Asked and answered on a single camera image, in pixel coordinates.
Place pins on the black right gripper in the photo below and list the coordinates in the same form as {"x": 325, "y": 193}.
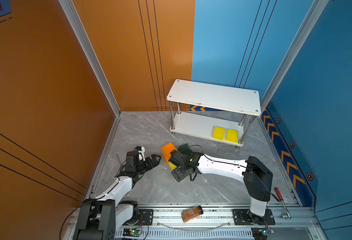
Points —
{"x": 177, "y": 175}

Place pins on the large yellow coarse sponge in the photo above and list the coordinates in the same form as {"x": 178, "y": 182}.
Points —
{"x": 171, "y": 166}

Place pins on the red handled ratchet wrench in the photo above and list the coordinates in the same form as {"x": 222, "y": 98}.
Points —
{"x": 286, "y": 214}

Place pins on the yellow foam sponge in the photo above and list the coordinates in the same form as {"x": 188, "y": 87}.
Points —
{"x": 232, "y": 136}
{"x": 219, "y": 133}

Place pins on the aluminium corner post left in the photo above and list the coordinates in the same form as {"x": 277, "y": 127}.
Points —
{"x": 86, "y": 45}

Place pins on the green scouring sponge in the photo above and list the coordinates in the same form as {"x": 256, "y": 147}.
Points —
{"x": 185, "y": 149}

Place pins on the aluminium corner post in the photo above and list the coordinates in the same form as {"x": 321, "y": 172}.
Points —
{"x": 86, "y": 45}
{"x": 312, "y": 16}

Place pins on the brown spice jar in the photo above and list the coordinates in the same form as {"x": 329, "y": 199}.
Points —
{"x": 192, "y": 213}

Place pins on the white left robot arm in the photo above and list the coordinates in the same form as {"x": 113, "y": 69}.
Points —
{"x": 99, "y": 218}

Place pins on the white two-tier metal shelf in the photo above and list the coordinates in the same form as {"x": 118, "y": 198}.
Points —
{"x": 196, "y": 108}

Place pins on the right green circuit board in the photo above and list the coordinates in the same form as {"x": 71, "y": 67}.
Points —
{"x": 261, "y": 234}

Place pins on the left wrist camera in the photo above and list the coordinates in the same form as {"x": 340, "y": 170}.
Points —
{"x": 141, "y": 151}

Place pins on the green circuit board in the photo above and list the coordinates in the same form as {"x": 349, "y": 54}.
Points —
{"x": 261, "y": 234}
{"x": 132, "y": 233}

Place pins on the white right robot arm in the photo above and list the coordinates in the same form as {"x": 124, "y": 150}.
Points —
{"x": 252, "y": 172}

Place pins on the aluminium corner post right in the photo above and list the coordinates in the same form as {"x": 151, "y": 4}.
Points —
{"x": 312, "y": 16}

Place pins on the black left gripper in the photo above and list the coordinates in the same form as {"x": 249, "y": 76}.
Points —
{"x": 155, "y": 163}

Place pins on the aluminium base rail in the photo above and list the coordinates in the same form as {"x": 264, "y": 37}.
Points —
{"x": 223, "y": 222}

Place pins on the top orange scrub sponge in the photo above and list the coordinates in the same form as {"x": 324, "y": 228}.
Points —
{"x": 167, "y": 151}

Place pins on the left green circuit board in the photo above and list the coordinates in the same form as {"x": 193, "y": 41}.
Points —
{"x": 132, "y": 233}

